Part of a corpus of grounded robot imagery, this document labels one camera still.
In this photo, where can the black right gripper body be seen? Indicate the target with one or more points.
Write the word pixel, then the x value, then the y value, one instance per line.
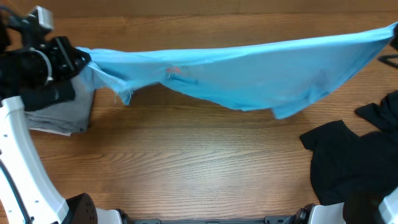
pixel 393 40

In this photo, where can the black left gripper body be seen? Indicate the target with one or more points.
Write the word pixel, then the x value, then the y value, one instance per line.
pixel 61 68

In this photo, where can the light blue t-shirt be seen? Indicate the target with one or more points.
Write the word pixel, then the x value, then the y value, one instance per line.
pixel 285 77

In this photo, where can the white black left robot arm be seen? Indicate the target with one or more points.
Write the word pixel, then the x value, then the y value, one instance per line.
pixel 27 193

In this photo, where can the folded black garment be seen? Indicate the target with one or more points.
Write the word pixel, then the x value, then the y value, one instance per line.
pixel 40 98

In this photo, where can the folded grey garment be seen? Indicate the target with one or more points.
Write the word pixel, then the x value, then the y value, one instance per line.
pixel 67 117

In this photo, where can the black shirt pile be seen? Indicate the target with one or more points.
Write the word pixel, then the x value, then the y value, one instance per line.
pixel 351 161

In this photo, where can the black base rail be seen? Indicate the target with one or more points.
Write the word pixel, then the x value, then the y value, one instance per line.
pixel 266 220

